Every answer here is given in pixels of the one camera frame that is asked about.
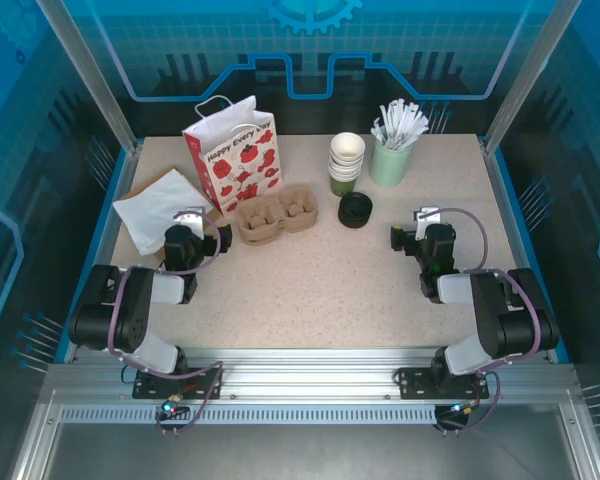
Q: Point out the power connector with LED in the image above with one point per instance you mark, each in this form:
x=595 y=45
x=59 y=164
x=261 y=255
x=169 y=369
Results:
x=169 y=409
x=462 y=410

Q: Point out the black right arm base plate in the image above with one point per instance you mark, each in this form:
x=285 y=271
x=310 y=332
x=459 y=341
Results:
x=415 y=382

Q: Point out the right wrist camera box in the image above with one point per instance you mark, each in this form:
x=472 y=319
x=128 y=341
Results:
x=425 y=216

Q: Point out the aluminium frame post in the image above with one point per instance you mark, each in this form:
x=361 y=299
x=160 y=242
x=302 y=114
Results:
x=528 y=75
x=92 y=75

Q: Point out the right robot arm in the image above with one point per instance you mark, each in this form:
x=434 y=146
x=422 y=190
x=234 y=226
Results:
x=490 y=310

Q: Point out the green paper cup stack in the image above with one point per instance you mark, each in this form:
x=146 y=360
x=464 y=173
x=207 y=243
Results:
x=347 y=147

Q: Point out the black cup lid stack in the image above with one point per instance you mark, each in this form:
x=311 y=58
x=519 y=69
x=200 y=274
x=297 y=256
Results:
x=355 y=210

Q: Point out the mint green holder cup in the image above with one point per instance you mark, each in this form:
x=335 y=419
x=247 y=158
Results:
x=390 y=165

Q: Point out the aluminium mounting rail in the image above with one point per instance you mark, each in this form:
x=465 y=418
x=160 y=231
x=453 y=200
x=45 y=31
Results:
x=305 y=370

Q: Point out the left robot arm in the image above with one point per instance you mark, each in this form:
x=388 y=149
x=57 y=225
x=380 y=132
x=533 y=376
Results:
x=130 y=310

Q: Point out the white red-printed paper bag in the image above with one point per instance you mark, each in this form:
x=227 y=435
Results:
x=240 y=165

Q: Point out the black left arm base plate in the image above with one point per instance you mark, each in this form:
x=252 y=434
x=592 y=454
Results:
x=145 y=387

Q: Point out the white paper napkin stack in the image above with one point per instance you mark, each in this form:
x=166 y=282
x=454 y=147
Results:
x=155 y=210

